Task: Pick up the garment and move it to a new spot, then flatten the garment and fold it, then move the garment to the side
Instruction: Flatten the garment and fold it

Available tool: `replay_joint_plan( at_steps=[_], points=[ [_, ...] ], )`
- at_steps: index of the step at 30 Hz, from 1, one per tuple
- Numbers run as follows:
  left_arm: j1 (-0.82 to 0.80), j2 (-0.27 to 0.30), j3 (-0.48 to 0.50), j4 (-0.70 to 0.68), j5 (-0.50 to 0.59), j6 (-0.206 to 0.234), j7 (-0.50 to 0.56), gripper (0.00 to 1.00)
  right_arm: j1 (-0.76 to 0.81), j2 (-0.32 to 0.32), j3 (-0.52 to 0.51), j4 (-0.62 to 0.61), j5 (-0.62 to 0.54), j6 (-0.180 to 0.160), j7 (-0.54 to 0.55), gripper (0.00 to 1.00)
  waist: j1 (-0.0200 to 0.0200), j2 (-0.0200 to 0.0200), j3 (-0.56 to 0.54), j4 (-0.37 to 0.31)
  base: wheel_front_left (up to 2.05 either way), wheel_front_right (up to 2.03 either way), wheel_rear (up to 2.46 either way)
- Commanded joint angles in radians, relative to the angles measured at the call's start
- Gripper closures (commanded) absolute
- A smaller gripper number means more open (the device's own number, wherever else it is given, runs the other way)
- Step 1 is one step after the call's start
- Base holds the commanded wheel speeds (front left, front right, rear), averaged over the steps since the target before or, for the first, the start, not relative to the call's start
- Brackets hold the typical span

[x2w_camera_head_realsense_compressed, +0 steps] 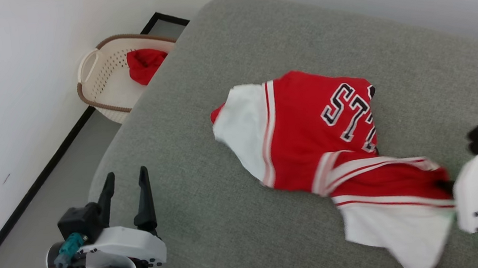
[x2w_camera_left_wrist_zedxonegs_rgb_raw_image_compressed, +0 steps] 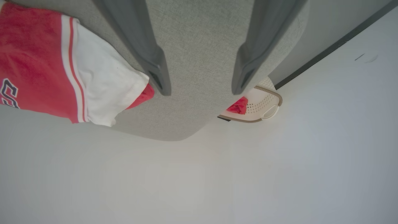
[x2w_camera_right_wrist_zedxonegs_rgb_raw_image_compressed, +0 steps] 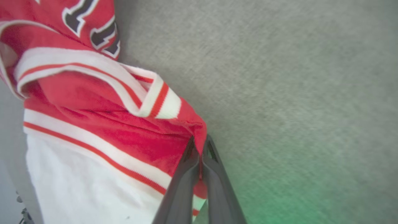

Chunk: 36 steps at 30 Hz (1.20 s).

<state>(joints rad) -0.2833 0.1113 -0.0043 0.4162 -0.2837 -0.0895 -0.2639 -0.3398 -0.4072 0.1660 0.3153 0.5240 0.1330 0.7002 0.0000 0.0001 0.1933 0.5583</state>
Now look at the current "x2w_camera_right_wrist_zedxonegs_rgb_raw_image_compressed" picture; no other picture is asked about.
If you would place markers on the red and white jersey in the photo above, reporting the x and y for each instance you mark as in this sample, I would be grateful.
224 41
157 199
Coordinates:
93 124

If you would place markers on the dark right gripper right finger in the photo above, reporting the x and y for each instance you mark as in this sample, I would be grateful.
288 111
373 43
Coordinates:
219 193

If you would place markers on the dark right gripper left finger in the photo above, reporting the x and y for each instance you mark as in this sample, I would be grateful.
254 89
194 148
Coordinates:
182 193

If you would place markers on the grey fabric sofa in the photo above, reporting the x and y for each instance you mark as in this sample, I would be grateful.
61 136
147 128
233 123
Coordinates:
295 93

